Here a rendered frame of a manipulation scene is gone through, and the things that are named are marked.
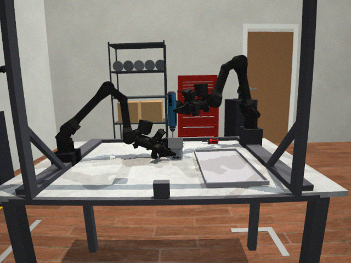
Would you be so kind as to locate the blue electric screwdriver barrel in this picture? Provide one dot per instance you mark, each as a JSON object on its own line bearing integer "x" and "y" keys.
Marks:
{"x": 172, "y": 116}

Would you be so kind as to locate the red screwdriver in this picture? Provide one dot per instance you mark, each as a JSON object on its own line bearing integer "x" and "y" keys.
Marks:
{"x": 212, "y": 141}

